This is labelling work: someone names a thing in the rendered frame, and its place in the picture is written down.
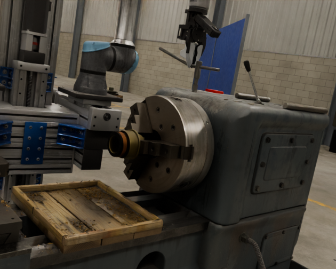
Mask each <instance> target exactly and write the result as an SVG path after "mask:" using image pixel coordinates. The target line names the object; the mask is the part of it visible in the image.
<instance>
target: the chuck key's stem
mask: <svg viewBox="0 0 336 269"><path fill-rule="evenodd" d="M200 66H202V61H196V67H195V73H194V78H195V80H194V84H193V89H192V92H196V93H197V88H198V85H197V84H198V79H199V78H200V74H201V69H200V68H199V67H200Z"/></svg>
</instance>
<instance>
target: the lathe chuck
mask: <svg viewBox="0 0 336 269"><path fill-rule="evenodd" d="M172 98H177V99H179V100H181V101H177V100H174V99H172ZM145 100H146V104H147V108H148V113H149V117H150V121H151V126H152V129H153V130H155V131H157V132H158V134H156V135H154V136H151V137H143V139H144V140H162V141H166V142H169V143H173V144H177V145H181V146H185V147H189V145H191V146H192V150H191V159H189V161H188V160H186V159H168V158H166V157H162V156H157V157H156V158H150V159H149V160H148V162H147V164H146V166H145V168H144V169H143V171H142V173H141V175H140V177H139V179H138V181H137V185H138V186H139V187H141V188H142V189H143V190H144V191H146V192H149V193H153V194H159V193H168V192H177V191H182V190H184V189H186V188H188V187H189V186H191V185H192V184H193V183H194V182H195V181H196V179H197V178H198V177H199V175H200V173H201V172H202V169H203V166H204V163H205V159H206V153H207V136H206V130H205V125H204V122H203V120H202V118H201V116H200V114H199V112H198V110H197V109H196V108H195V107H194V106H193V105H192V104H191V103H190V102H189V101H187V100H185V99H183V98H179V97H170V96H160V95H152V96H148V97H145ZM182 183H186V184H185V185H184V186H183V187H180V188H177V187H178V186H179V185H180V184H182Z"/></svg>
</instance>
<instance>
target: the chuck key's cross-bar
mask: <svg viewBox="0 0 336 269"><path fill-rule="evenodd" d="M159 50H161V51H163V52H164V53H166V54H168V55H169V56H171V57H173V58H175V59H177V60H178V61H180V62H181V63H183V64H185V65H187V62H186V61H184V60H182V59H181V58H179V57H177V56H175V55H174V54H172V53H171V52H169V51H167V50H165V49H163V48H162V47H159ZM190 67H192V68H195V67H196V65H193V64H192V65H191V66H190ZM199 68H200V69H205V70H212V71H216V72H219V71H220V68H214V67H207V66H200V67H199Z"/></svg>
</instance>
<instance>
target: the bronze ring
mask: <svg viewBox="0 0 336 269"><path fill-rule="evenodd" d="M140 140H144V139H143V137H142V135H140V134H138V133H137V132H136V131H135V130H134V129H128V130H121V131H116V132H112V133H111V134H110V136H109V138H108V142H107V146H108V151H109V153H110V155H111V156H113V157H120V158H122V159H125V158H127V159H129V160H133V159H135V158H136V157H137V156H138V154H140V153H139V152H140V148H141V141H140Z"/></svg>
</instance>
